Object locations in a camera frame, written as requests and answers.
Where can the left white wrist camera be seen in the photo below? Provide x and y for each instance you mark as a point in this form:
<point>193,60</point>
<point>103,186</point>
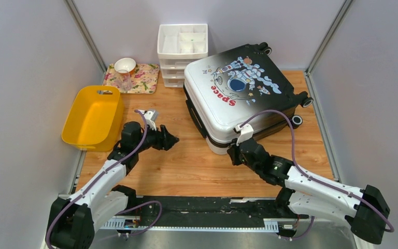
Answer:
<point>150,117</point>

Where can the yellow plastic basket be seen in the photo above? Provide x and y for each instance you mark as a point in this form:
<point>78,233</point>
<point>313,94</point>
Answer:
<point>94,120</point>

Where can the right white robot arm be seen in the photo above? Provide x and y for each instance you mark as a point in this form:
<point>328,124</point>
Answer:
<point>364,211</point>

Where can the white plastic drawer organizer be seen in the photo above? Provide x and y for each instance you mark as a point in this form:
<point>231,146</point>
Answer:
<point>178,45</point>

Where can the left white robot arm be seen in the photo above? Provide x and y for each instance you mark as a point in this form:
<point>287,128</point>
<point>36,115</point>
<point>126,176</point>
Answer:
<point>99,185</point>

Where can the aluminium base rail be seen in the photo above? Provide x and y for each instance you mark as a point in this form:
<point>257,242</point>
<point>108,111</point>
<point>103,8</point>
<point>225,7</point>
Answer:
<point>74,224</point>

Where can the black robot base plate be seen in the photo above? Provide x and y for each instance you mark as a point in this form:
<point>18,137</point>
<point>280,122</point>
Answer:
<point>207,214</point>

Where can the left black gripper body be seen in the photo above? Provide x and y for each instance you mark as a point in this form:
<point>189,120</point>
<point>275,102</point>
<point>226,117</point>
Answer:
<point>153,140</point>

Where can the white black space suitcase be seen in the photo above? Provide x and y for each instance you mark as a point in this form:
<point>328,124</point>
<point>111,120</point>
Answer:
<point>240,85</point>

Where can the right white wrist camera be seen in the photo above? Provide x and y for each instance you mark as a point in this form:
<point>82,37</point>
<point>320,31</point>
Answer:
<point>245,132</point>

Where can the white orange bowl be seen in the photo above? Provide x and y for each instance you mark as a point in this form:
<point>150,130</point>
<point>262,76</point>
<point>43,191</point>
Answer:
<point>124,66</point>

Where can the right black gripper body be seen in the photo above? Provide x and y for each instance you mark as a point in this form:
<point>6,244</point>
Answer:
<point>237,159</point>

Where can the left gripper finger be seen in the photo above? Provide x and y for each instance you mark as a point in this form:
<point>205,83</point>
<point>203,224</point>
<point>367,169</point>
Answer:
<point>170,141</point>
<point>164,131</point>

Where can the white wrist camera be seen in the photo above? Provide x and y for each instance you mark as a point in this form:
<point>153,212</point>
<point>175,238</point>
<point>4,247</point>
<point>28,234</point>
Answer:
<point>150,117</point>
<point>245,132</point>

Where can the floral serving tray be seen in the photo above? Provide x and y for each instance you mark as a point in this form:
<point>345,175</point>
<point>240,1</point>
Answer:
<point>144,78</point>

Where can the clear drinking glass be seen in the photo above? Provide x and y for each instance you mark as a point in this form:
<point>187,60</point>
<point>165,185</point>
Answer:
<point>125,81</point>

